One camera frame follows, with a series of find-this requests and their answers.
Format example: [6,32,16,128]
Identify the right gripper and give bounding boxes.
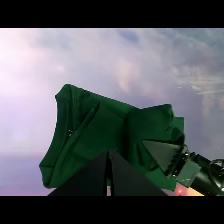
[142,139,203,188]

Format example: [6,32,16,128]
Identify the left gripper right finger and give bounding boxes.
[109,149,168,197]

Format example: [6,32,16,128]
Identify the green T-shirt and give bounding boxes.
[38,83,186,193]

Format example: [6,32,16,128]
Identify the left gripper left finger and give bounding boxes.
[47,149,111,197]

